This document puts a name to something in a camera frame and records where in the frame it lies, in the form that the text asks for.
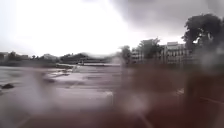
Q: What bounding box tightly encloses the low dark building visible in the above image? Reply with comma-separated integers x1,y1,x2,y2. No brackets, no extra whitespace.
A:
59,52,116,66

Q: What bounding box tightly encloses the pale multi-storey building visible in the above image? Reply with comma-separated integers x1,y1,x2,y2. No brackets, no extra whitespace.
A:
130,41,196,65

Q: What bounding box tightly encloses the distant line of trees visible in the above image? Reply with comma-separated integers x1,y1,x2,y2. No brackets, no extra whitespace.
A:
0,50,59,64

